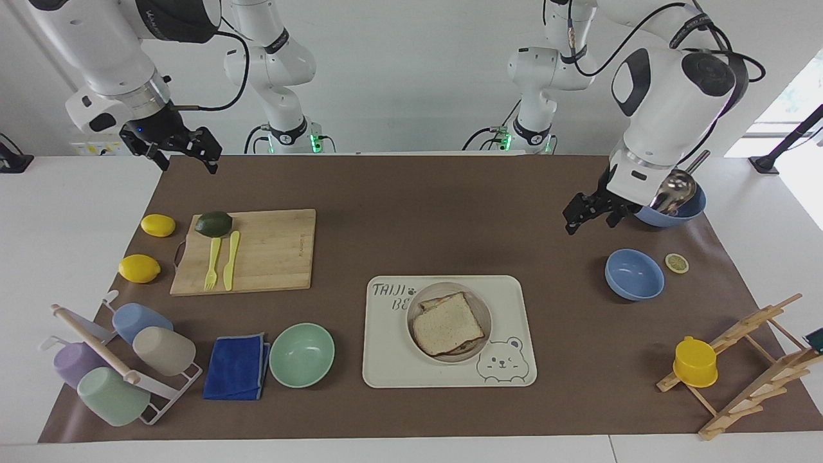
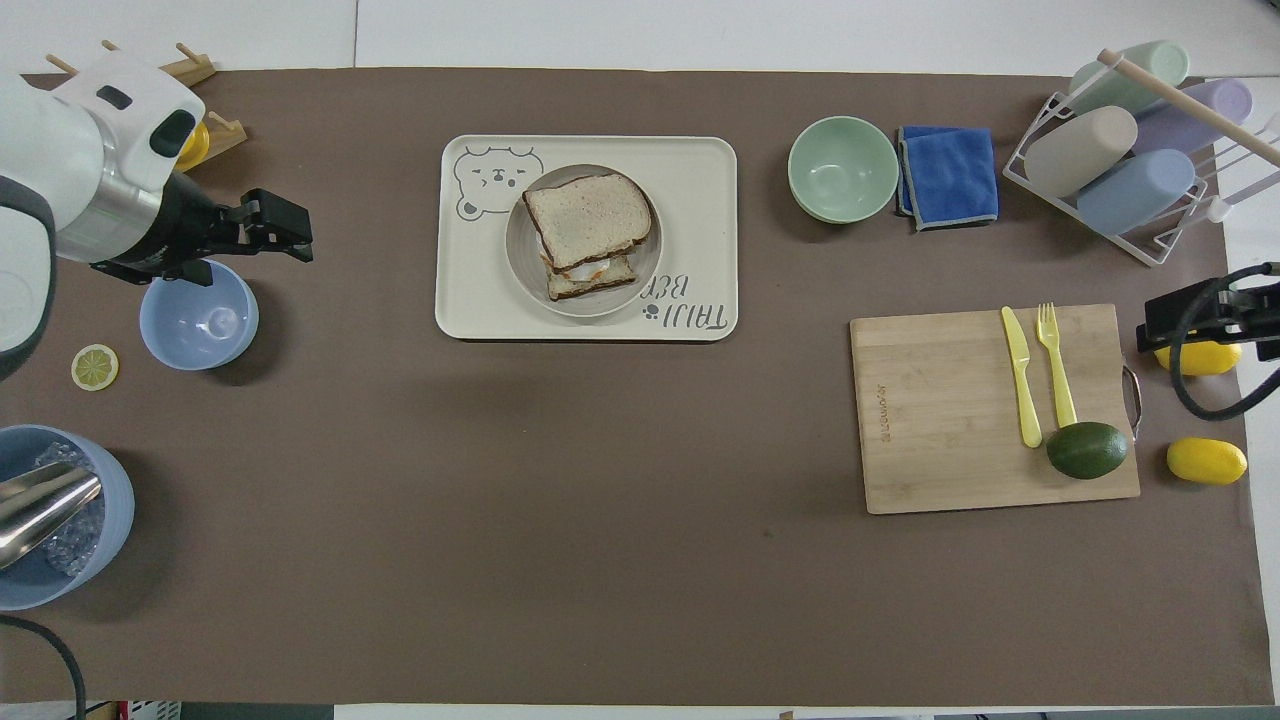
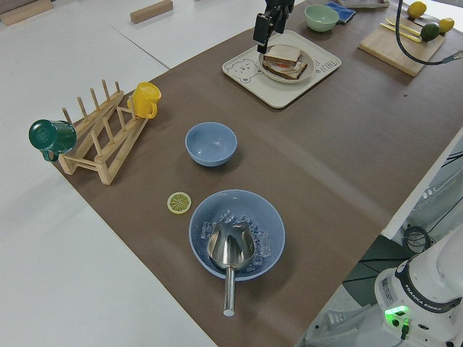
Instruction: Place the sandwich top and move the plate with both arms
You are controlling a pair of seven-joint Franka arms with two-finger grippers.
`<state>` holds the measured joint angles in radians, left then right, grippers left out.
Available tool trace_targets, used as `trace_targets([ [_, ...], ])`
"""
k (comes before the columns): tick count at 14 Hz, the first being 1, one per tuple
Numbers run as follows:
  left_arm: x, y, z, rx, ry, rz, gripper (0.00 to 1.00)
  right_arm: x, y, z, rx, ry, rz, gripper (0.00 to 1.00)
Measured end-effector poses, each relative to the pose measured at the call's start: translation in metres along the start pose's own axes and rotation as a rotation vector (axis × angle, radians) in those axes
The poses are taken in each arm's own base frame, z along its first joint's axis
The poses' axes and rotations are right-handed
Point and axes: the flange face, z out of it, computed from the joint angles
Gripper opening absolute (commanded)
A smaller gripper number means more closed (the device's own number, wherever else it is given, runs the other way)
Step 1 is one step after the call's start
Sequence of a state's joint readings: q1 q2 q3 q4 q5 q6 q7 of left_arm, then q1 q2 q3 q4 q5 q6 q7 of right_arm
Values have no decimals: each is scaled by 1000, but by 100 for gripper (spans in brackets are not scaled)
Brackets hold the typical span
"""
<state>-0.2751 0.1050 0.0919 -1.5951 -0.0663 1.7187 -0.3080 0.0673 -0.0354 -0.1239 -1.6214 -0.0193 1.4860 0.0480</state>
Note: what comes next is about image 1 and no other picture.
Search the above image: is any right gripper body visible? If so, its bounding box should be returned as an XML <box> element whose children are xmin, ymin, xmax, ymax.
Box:
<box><xmin>127</xmin><ymin>103</ymin><xmax>195</xmax><ymax>154</ymax></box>

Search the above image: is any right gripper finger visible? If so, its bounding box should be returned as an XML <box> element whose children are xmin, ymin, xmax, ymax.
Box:
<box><xmin>120</xmin><ymin>131</ymin><xmax>170</xmax><ymax>172</ymax></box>
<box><xmin>185</xmin><ymin>126</ymin><xmax>223</xmax><ymax>175</ymax></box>

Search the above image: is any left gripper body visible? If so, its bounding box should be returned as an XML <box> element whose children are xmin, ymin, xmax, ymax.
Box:
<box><xmin>587</xmin><ymin>165</ymin><xmax>637</xmax><ymax>215</ymax></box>

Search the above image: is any beige plate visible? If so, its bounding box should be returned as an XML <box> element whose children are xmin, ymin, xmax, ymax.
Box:
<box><xmin>406</xmin><ymin>281</ymin><xmax>494</xmax><ymax>366</ymax></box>

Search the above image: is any sandwich base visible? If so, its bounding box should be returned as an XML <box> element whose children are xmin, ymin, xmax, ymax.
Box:
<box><xmin>414</xmin><ymin>291</ymin><xmax>488</xmax><ymax>358</ymax></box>

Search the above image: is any white power strip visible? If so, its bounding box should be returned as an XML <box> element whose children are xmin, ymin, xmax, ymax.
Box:
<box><xmin>69</xmin><ymin>141</ymin><xmax>124</xmax><ymax>157</ymax></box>

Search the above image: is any blue bowl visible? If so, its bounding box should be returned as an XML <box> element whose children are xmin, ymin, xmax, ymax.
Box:
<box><xmin>633</xmin><ymin>182</ymin><xmax>707</xmax><ymax>228</ymax></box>
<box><xmin>604</xmin><ymin>248</ymin><xmax>665</xmax><ymax>302</ymax></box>

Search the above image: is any metal ladle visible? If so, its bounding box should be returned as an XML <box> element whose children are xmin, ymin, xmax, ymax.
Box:
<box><xmin>649</xmin><ymin>150</ymin><xmax>712</xmax><ymax>216</ymax></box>

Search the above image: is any yellow lemon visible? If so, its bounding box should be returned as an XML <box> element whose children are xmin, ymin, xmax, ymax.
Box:
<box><xmin>141</xmin><ymin>213</ymin><xmax>177</xmax><ymax>238</ymax></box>
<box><xmin>118</xmin><ymin>254</ymin><xmax>161</xmax><ymax>284</ymax></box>

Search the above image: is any green avocado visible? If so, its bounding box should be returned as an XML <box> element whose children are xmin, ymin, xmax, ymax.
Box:
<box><xmin>194</xmin><ymin>211</ymin><xmax>233</xmax><ymax>239</ymax></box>

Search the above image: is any cream tray with bear print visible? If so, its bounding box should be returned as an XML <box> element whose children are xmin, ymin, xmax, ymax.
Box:
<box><xmin>362</xmin><ymin>275</ymin><xmax>538</xmax><ymax>389</ymax></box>

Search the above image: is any yellow plastic knife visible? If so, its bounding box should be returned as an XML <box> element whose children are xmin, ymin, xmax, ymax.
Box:
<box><xmin>222</xmin><ymin>230</ymin><xmax>241</xmax><ymax>291</ymax></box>

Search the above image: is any yellow plastic fork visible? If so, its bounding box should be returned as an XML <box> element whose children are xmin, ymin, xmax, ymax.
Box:
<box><xmin>204</xmin><ymin>237</ymin><xmax>222</xmax><ymax>292</ymax></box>

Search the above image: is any wooden cutting board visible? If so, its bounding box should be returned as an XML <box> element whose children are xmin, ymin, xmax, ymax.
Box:
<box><xmin>170</xmin><ymin>208</ymin><xmax>317</xmax><ymax>297</ymax></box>

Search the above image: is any black stand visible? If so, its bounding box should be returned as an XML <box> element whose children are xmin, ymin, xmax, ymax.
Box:
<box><xmin>748</xmin><ymin>105</ymin><xmax>823</xmax><ymax>175</ymax></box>
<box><xmin>0</xmin><ymin>132</ymin><xmax>34</xmax><ymax>174</ymax></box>

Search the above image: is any yellow cup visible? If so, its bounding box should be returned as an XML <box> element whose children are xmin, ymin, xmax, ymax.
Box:
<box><xmin>673</xmin><ymin>335</ymin><xmax>719</xmax><ymax>389</ymax></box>

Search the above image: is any blue cup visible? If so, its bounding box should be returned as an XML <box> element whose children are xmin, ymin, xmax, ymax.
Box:
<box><xmin>112</xmin><ymin>302</ymin><xmax>174</xmax><ymax>345</ymax></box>

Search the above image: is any bread slice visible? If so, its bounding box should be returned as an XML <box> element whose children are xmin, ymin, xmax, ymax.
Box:
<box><xmin>411</xmin><ymin>292</ymin><xmax>486</xmax><ymax>358</ymax></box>

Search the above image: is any white cup rack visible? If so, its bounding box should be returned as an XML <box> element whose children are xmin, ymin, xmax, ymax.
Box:
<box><xmin>39</xmin><ymin>289</ymin><xmax>204</xmax><ymax>426</ymax></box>

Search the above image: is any beige cup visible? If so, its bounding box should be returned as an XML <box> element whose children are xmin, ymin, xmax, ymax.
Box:
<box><xmin>132</xmin><ymin>326</ymin><xmax>197</xmax><ymax>377</ymax></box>

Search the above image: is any wooden drying rack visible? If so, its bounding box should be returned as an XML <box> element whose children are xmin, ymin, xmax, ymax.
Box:
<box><xmin>656</xmin><ymin>293</ymin><xmax>823</xmax><ymax>442</ymax></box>

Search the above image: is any blue cloth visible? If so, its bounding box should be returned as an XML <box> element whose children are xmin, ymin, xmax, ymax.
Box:
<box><xmin>203</xmin><ymin>332</ymin><xmax>272</xmax><ymax>402</ymax></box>

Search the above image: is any purple cup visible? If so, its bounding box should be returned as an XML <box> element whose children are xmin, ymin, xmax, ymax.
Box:
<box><xmin>53</xmin><ymin>341</ymin><xmax>110</xmax><ymax>390</ymax></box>

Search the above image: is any green bowl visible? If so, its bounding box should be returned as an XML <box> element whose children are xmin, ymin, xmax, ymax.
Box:
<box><xmin>269</xmin><ymin>322</ymin><xmax>336</xmax><ymax>389</ymax></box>

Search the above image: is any green cup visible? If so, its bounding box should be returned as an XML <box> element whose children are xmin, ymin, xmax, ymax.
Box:
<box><xmin>77</xmin><ymin>367</ymin><xmax>151</xmax><ymax>428</ymax></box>

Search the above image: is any black cable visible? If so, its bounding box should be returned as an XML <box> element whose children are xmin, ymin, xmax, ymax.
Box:
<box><xmin>168</xmin><ymin>29</ymin><xmax>251</xmax><ymax>113</ymax></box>
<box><xmin>244</xmin><ymin>123</ymin><xmax>275</xmax><ymax>155</ymax></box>
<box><xmin>675</xmin><ymin>45</ymin><xmax>767</xmax><ymax>168</ymax></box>
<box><xmin>462</xmin><ymin>100</ymin><xmax>523</xmax><ymax>152</ymax></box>
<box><xmin>568</xmin><ymin>2</ymin><xmax>690</xmax><ymax>78</ymax></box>

